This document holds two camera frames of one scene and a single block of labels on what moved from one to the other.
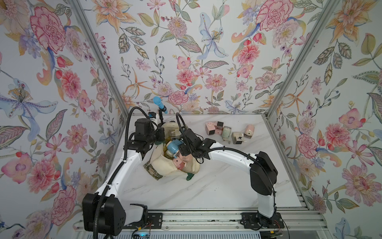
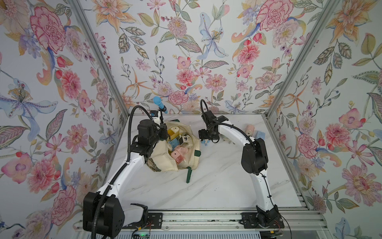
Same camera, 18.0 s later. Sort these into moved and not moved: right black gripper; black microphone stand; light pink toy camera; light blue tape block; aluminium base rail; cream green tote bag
Moved: cream green tote bag; right black gripper; light blue tape block
Not moved: aluminium base rail; black microphone stand; light pink toy camera
